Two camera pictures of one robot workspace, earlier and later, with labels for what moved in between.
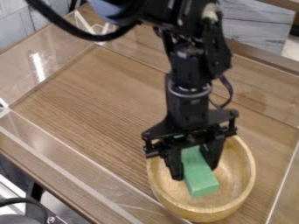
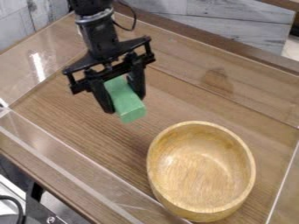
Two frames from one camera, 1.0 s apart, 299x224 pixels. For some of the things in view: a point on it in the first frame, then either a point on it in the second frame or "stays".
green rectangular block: x=200 y=178 → x=127 y=103
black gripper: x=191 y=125 → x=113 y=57
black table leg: x=36 y=190 stays
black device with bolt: x=36 y=215 stays
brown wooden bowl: x=236 y=173 stays
